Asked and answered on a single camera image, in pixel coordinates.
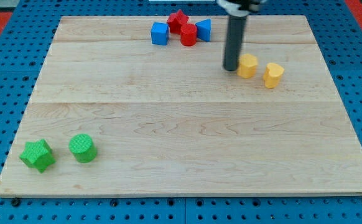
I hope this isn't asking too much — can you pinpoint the green cylinder block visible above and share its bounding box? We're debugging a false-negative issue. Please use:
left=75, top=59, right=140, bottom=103
left=68, top=134, right=97, bottom=163

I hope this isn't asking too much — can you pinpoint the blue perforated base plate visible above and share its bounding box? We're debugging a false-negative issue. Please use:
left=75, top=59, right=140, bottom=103
left=0, top=0, right=362, bottom=223

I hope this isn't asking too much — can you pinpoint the green star block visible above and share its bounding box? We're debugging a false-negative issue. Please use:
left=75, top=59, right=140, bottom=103
left=19, top=139, right=56, bottom=173

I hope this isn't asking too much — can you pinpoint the blue cube block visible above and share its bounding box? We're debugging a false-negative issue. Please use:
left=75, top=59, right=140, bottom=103
left=151, top=22, right=169, bottom=45

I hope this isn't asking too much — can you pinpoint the yellow hexagon block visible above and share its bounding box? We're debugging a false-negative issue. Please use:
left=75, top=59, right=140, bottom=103
left=236, top=54, right=258, bottom=78

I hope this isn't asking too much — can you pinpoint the red cylinder block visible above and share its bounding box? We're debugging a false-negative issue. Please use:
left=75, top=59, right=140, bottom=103
left=180, top=24, right=197, bottom=47

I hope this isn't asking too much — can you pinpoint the blue triangle block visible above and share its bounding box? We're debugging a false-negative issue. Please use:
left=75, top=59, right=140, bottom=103
left=195, top=19, right=211, bottom=42

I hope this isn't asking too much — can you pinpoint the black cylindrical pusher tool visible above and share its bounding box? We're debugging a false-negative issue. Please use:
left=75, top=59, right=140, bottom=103
left=223, top=15, right=247, bottom=72

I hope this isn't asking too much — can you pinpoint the wooden board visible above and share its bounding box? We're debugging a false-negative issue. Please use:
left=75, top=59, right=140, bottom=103
left=0, top=16, right=362, bottom=198

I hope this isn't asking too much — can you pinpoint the yellow heart block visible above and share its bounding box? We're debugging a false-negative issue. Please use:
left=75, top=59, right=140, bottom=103
left=262, top=62, right=285, bottom=89

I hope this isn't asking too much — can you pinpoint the red star block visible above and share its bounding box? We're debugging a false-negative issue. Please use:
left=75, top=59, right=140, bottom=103
left=167, top=9, right=189, bottom=34

